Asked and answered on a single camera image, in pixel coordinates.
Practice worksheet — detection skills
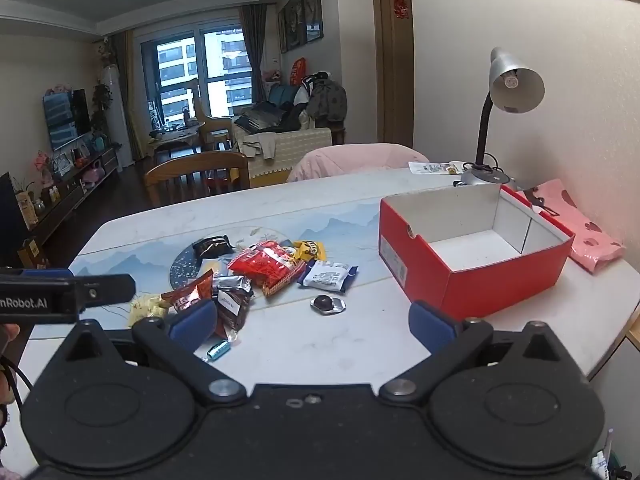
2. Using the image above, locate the pale yellow snack packet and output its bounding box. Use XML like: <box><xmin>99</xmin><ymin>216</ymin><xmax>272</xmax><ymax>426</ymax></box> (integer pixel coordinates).
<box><xmin>128</xmin><ymin>294</ymin><xmax>169</xmax><ymax>327</ymax></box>

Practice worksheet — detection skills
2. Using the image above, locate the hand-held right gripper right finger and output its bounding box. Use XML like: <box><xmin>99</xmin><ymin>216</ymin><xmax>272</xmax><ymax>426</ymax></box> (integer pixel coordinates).
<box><xmin>379</xmin><ymin>301</ymin><xmax>572</xmax><ymax>406</ymax></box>

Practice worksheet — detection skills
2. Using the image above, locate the pink plastic bag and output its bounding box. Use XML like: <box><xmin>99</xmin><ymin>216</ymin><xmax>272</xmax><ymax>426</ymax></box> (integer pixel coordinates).
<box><xmin>515</xmin><ymin>178</ymin><xmax>627</xmax><ymax>274</ymax></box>

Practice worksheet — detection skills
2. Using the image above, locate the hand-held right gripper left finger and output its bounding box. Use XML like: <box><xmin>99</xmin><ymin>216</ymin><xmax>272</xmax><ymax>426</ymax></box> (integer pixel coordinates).
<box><xmin>50</xmin><ymin>300</ymin><xmax>247</xmax><ymax>407</ymax></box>

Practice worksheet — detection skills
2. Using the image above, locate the wooden door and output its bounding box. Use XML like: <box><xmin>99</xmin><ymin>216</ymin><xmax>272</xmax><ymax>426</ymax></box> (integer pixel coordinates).
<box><xmin>375</xmin><ymin>0</ymin><xmax>416</xmax><ymax>147</ymax></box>

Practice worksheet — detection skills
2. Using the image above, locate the coffee table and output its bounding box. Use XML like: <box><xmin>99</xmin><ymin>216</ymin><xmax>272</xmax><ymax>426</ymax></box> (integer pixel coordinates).
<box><xmin>149</xmin><ymin>125</ymin><xmax>202</xmax><ymax>155</ymax></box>

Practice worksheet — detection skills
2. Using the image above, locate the round chocolate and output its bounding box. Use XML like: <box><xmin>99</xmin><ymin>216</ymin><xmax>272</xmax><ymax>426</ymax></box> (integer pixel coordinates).
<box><xmin>309</xmin><ymin>294</ymin><xmax>349</xmax><ymax>316</ymax></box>

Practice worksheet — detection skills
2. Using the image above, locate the pink covered chair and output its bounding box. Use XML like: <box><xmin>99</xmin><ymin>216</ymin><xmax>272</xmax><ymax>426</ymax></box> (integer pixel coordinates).
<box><xmin>286</xmin><ymin>143</ymin><xmax>431</xmax><ymax>183</ymax></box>

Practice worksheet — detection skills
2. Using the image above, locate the red cardboard box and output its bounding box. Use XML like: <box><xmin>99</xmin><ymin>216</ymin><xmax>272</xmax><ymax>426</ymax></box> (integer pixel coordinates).
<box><xmin>378</xmin><ymin>182</ymin><xmax>576</xmax><ymax>322</ymax></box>

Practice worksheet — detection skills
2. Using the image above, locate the tv cabinet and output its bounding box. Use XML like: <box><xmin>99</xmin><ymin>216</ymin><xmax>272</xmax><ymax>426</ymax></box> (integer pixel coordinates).
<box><xmin>27</xmin><ymin>146</ymin><xmax>122</xmax><ymax>247</ymax></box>

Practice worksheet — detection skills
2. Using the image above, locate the wooden armchair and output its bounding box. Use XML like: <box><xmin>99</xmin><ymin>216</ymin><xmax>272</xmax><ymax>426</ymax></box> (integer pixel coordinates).
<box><xmin>191</xmin><ymin>79</ymin><xmax>235</xmax><ymax>152</ymax></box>

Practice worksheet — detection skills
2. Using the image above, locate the television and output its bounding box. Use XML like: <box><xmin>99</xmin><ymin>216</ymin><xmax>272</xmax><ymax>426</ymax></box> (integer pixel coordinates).
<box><xmin>42</xmin><ymin>88</ymin><xmax>93</xmax><ymax>152</ymax></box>

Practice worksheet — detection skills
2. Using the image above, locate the dark red snack packet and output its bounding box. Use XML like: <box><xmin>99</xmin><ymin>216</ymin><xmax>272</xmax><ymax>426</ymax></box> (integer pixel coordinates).
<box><xmin>161</xmin><ymin>269</ymin><xmax>216</xmax><ymax>312</ymax></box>

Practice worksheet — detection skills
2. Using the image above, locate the grey curtain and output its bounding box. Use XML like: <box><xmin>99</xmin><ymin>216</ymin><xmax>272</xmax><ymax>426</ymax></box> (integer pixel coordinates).
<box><xmin>238</xmin><ymin>3</ymin><xmax>269</xmax><ymax>105</ymax></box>

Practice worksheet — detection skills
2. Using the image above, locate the pile of clothes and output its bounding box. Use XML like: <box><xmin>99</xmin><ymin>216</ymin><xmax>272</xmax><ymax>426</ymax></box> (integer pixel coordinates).
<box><xmin>235</xmin><ymin>74</ymin><xmax>348</xmax><ymax>136</ymax></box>

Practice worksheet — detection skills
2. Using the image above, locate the window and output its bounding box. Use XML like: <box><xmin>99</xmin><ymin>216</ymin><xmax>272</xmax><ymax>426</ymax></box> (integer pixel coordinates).
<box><xmin>140</xmin><ymin>19</ymin><xmax>262</xmax><ymax>130</ymax></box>

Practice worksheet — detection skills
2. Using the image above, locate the large red snack bag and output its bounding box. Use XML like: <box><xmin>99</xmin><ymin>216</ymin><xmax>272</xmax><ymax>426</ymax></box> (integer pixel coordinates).
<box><xmin>227</xmin><ymin>240</ymin><xmax>307</xmax><ymax>299</ymax></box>

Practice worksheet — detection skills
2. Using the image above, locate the sofa with cream cover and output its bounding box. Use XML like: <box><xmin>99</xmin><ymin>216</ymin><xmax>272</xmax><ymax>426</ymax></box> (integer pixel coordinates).
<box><xmin>232</xmin><ymin>110</ymin><xmax>347</xmax><ymax>182</ymax></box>

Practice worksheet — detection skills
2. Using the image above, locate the small clear packet on table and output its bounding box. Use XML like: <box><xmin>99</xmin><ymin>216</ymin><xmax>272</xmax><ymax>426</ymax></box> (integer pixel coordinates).
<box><xmin>408</xmin><ymin>161</ymin><xmax>472</xmax><ymax>177</ymax></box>

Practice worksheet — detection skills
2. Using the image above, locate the silver snack bar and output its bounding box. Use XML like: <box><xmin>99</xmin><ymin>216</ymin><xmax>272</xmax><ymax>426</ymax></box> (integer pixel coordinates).
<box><xmin>212</xmin><ymin>274</ymin><xmax>254</xmax><ymax>344</ymax></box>

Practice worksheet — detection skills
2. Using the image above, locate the wooden dining chair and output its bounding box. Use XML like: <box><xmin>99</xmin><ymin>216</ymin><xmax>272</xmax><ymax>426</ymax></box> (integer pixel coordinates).
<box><xmin>144</xmin><ymin>150</ymin><xmax>251</xmax><ymax>208</ymax></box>

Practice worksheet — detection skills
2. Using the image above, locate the light blue snack packet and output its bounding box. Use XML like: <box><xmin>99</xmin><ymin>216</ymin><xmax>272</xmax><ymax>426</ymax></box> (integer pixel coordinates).
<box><xmin>199</xmin><ymin>258</ymin><xmax>232</xmax><ymax>279</ymax></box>

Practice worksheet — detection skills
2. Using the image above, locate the tall green plant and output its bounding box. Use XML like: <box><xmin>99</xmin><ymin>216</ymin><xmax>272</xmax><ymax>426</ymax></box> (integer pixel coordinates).
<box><xmin>90</xmin><ymin>81</ymin><xmax>114</xmax><ymax>135</ymax></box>

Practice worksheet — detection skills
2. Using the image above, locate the white and blue snack packet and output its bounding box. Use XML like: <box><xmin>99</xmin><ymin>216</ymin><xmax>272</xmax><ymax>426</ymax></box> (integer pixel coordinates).
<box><xmin>297</xmin><ymin>261</ymin><xmax>359</xmax><ymax>294</ymax></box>

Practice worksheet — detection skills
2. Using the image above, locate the white standing air conditioner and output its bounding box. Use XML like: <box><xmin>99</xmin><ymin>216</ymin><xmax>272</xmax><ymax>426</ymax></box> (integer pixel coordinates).
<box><xmin>101</xmin><ymin>64</ymin><xmax>135</xmax><ymax>167</ymax></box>

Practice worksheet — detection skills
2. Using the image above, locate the person's left hand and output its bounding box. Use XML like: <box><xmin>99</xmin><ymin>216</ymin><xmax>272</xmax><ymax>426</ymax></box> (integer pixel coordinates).
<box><xmin>0</xmin><ymin>323</ymin><xmax>22</xmax><ymax>406</ymax></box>

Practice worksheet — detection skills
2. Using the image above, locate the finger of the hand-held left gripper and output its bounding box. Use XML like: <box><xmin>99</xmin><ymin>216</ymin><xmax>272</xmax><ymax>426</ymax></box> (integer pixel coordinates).
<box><xmin>75</xmin><ymin>274</ymin><xmax>137</xmax><ymax>307</ymax></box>

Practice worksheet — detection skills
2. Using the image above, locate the black snack packet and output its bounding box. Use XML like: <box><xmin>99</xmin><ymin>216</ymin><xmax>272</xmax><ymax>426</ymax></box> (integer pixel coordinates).
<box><xmin>192</xmin><ymin>234</ymin><xmax>234</xmax><ymax>259</ymax></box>

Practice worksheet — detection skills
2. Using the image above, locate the silver desk lamp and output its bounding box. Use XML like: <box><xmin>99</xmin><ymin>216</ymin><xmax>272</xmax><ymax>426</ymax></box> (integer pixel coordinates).
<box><xmin>457</xmin><ymin>47</ymin><xmax>546</xmax><ymax>188</ymax></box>

